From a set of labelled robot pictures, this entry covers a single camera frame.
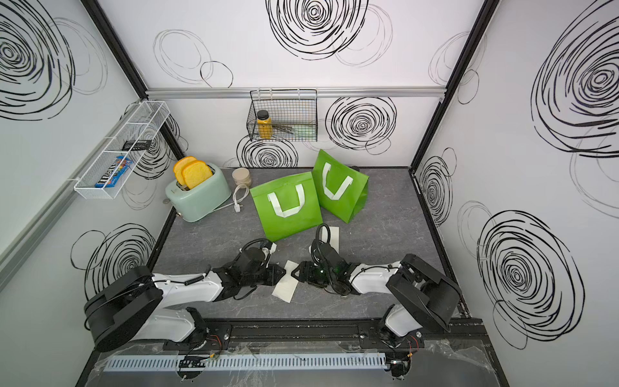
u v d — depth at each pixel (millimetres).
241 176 1094
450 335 736
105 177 694
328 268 680
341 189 917
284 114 889
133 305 428
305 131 867
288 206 885
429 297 439
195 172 919
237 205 1041
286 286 838
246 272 669
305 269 764
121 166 709
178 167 908
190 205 892
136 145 753
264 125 847
